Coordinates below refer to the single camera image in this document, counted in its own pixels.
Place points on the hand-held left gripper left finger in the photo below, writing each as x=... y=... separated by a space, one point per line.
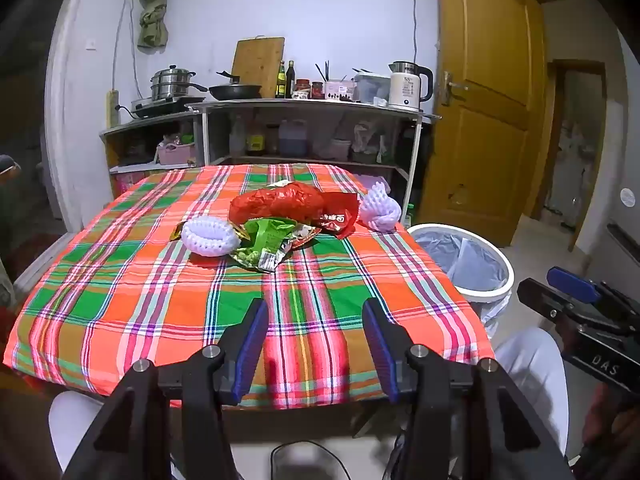
x=249 y=355

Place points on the black induction cooktop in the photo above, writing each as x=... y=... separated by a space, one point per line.
x=165 y=106

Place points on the white wrapper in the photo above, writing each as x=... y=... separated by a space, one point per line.
x=280 y=184

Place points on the wooden doorway frame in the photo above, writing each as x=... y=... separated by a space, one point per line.
x=597 y=150

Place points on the clear plastic container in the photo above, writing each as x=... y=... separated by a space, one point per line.
x=372 y=89

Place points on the grey metal shelf unit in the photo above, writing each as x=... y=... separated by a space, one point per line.
x=320 y=106

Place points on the green glass bottle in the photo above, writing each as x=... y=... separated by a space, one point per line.
x=281 y=82

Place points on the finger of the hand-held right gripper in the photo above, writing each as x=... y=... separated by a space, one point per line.
x=542 y=300
x=572 y=282

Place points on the plaid tablecloth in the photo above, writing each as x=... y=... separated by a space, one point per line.
x=200 y=300

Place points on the person's right leg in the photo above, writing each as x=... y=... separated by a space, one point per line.
x=530 y=375

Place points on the white foam fruit net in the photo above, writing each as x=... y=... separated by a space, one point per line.
x=380 y=210
x=205 y=240

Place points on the pink plastic basket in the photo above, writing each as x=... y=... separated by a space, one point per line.
x=175 y=155

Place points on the person's left leg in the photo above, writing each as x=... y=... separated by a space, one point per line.
x=75 y=420

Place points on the round plastic tub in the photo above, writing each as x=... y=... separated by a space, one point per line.
x=340 y=149

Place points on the white electric kettle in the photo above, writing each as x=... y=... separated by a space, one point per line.
x=406 y=91

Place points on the red snack wrapper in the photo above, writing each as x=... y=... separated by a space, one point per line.
x=340 y=215

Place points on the purple lid storage box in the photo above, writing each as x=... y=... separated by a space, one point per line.
x=376 y=182

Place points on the round white sticker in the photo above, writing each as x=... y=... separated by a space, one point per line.
x=627 y=196

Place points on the yellow power strip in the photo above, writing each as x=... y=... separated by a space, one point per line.
x=112 y=109

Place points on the green snack bag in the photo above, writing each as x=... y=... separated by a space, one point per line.
x=265 y=245

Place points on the yellow label oil bottle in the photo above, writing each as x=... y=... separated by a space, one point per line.
x=255 y=141

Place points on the green plastic bottle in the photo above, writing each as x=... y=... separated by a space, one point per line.
x=410 y=215

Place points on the bunch of chopsticks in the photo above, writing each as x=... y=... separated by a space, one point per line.
x=327 y=72

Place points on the red sauce jar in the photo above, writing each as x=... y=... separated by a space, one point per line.
x=302 y=89
x=317 y=90

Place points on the white round trash bin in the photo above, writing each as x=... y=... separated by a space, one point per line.
x=495 y=296

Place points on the person's right hand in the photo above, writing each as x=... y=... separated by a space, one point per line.
x=612 y=425

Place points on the steel steamer pot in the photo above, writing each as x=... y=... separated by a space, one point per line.
x=172 y=84

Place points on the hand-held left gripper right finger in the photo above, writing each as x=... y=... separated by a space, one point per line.
x=381 y=355

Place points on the hanging green cloth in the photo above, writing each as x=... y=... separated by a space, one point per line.
x=152 y=15

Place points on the black frying pan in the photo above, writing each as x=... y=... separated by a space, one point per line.
x=235 y=91

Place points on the person's leg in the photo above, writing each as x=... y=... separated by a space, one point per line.
x=530 y=375
x=75 y=420

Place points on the wooden cutting board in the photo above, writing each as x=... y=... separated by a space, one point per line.
x=257 y=62

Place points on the grey plastic bin liner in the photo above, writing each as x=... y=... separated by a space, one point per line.
x=460 y=260

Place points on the red plastic bag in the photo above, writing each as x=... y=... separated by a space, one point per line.
x=277 y=204

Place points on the low wooden shelf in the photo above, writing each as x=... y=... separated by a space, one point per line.
x=150 y=122

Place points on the pink utensil box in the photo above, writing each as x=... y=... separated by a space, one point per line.
x=339 y=91

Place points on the white wall switch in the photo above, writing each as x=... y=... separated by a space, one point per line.
x=91 y=43

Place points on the gold foil wrapper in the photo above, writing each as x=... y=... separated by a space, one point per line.
x=177 y=232

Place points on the clear plastic bottle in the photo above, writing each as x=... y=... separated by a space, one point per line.
x=237 y=140

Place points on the plastic bags on shelf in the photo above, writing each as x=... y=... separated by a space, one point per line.
x=367 y=142

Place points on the large dark liquid jug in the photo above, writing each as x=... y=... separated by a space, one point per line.
x=293 y=140

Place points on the white appliance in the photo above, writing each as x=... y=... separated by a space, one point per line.
x=565 y=180

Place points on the dark sauce bottle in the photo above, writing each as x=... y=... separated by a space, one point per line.
x=291 y=82

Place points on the yellow wooden door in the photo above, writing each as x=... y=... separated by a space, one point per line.
x=480 y=110

